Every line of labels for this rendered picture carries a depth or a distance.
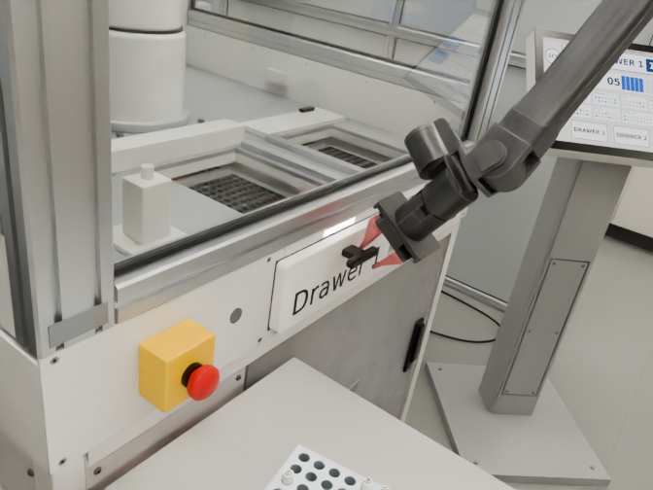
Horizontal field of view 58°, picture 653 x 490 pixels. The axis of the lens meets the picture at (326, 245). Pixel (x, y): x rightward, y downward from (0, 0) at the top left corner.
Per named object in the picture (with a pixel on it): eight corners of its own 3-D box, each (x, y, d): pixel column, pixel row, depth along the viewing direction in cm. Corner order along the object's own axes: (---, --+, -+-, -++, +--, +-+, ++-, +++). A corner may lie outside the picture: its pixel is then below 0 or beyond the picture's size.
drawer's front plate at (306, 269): (384, 268, 103) (396, 211, 98) (277, 335, 81) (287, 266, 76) (375, 264, 104) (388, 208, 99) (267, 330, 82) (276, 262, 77)
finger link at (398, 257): (366, 234, 94) (406, 202, 88) (393, 271, 93) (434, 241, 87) (342, 248, 89) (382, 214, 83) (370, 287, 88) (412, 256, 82)
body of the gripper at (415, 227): (393, 197, 89) (426, 168, 84) (432, 252, 87) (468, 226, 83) (369, 208, 84) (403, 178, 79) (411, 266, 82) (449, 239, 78)
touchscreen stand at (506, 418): (607, 486, 176) (773, 165, 130) (463, 480, 170) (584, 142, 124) (540, 375, 220) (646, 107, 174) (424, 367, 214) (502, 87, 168)
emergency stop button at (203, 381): (222, 392, 65) (224, 364, 63) (194, 410, 62) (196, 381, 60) (203, 379, 66) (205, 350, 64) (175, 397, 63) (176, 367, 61)
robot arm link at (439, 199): (463, 194, 74) (490, 197, 78) (442, 150, 77) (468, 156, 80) (426, 223, 78) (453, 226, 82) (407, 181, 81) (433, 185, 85)
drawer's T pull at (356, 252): (378, 255, 90) (380, 247, 89) (351, 270, 84) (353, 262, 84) (359, 246, 92) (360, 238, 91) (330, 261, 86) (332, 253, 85)
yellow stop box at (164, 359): (217, 386, 68) (222, 335, 64) (168, 419, 62) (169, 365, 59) (187, 366, 70) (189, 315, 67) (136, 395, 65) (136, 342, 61)
